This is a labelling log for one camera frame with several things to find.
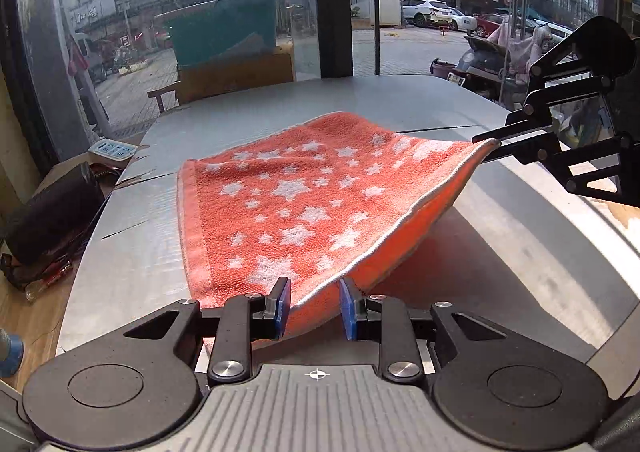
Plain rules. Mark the pink scooter cover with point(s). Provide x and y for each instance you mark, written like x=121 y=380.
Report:
x=520 y=45

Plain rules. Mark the white suv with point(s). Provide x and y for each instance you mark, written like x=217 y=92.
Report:
x=435 y=12

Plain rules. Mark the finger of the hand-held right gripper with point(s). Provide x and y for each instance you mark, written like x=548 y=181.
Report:
x=537 y=146
x=547 y=95

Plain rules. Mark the blue tape roll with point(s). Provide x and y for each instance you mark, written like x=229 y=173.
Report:
x=11 y=352

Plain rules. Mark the teal plastic basin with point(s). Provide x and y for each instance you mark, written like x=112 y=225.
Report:
x=225 y=30

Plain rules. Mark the black bag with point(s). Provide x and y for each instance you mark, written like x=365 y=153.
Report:
x=47 y=219

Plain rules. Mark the white power strip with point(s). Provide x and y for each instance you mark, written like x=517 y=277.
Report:
x=112 y=151

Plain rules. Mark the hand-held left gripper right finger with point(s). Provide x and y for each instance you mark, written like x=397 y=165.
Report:
x=348 y=311

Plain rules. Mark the white kiosk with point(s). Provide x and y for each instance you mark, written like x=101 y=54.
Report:
x=387 y=7

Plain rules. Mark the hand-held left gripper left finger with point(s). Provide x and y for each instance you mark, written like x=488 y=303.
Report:
x=281 y=306

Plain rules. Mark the red car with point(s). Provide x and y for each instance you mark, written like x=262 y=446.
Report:
x=490 y=25

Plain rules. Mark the orange star-print towel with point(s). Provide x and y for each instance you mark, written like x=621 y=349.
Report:
x=300 y=212

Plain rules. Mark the dark blue scooter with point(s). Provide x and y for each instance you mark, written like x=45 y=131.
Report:
x=480 y=67

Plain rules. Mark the black window pillar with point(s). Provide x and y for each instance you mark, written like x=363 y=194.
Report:
x=330 y=7

